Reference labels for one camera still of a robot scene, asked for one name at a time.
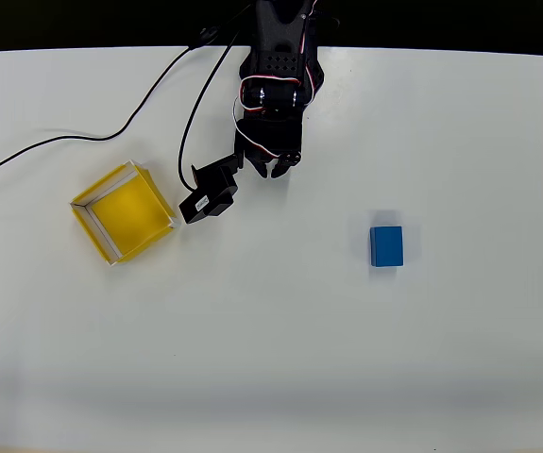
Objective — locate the black camera on mount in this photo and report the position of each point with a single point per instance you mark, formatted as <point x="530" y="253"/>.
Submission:
<point x="209" y="198"/>

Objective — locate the blue cube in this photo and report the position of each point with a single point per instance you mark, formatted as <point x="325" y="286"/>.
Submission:
<point x="386" y="245"/>

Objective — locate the yellow open cardboard box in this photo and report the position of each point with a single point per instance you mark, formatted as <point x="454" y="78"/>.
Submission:
<point x="129" y="212"/>

